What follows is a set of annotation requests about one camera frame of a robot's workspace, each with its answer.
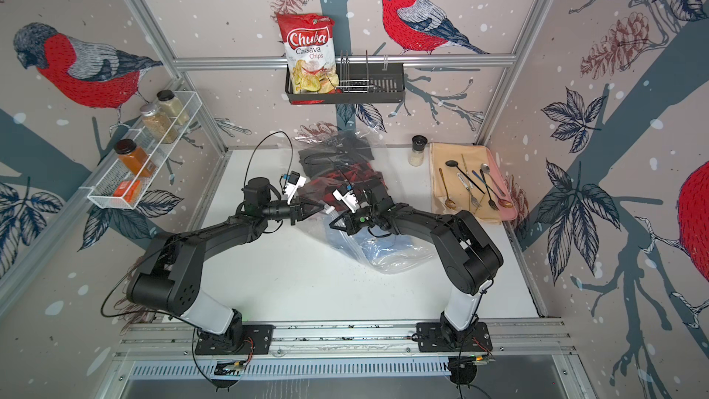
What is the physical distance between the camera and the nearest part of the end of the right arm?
71 cm

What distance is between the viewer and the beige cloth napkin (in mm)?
1028

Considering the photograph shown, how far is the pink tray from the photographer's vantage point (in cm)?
100

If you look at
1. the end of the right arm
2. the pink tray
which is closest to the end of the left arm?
the end of the right arm

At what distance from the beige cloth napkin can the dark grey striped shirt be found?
302 millimetres

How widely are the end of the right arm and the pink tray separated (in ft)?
1.70

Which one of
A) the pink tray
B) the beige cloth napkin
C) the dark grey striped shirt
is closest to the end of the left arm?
the dark grey striped shirt

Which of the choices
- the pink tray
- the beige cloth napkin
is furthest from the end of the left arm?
the pink tray

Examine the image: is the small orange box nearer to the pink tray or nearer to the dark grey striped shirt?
the dark grey striped shirt
